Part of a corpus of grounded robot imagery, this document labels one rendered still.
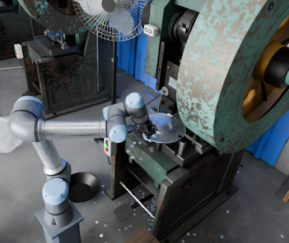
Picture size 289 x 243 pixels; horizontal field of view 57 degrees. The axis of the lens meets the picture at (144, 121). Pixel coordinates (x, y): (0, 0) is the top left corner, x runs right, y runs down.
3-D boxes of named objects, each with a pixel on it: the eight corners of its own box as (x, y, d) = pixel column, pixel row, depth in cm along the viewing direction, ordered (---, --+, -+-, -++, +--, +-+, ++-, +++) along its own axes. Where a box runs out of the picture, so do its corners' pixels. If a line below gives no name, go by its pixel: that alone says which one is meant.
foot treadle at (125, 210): (120, 225, 177) (120, 221, 174) (112, 215, 183) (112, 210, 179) (181, 185, 209) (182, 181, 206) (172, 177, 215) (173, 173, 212)
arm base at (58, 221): (52, 234, 132) (50, 222, 127) (39, 213, 141) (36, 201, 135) (79, 217, 141) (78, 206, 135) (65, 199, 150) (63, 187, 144)
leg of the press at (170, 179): (158, 256, 173) (182, 157, 120) (146, 243, 180) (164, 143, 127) (237, 191, 224) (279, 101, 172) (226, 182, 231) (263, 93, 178)
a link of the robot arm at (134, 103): (122, 94, 120) (140, 88, 120) (129, 109, 129) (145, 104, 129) (125, 106, 116) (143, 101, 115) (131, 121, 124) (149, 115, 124)
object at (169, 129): (154, 108, 173) (155, 107, 173) (193, 126, 161) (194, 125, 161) (127, 128, 154) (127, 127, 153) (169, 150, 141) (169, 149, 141)
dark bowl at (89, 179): (72, 215, 192) (72, 209, 188) (54, 188, 210) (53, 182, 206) (107, 195, 209) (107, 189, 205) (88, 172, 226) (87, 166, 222)
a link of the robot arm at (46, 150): (50, 195, 140) (2, 114, 107) (54, 174, 152) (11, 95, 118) (72, 191, 140) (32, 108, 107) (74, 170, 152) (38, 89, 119)
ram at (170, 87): (172, 118, 146) (182, 69, 129) (155, 106, 155) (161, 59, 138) (193, 109, 156) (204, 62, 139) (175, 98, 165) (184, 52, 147)
